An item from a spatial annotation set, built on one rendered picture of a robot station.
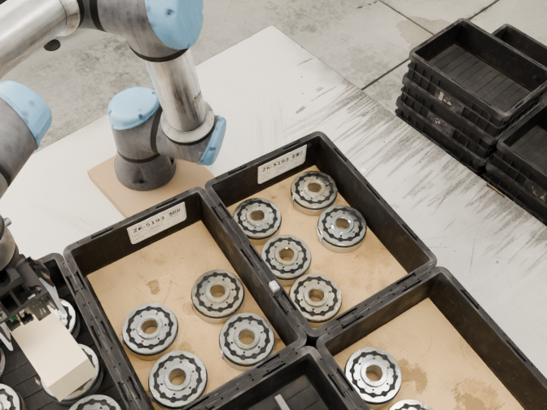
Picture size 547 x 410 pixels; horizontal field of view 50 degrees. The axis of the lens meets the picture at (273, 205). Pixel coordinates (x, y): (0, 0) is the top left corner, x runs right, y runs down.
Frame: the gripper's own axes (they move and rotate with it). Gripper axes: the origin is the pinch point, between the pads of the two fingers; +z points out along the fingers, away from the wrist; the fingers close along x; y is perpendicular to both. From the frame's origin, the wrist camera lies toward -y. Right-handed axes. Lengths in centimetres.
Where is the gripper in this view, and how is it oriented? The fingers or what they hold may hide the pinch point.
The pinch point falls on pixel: (28, 315)
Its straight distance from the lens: 93.5
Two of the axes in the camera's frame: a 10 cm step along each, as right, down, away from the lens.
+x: 7.5, -5.3, 4.1
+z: -0.3, 5.8, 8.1
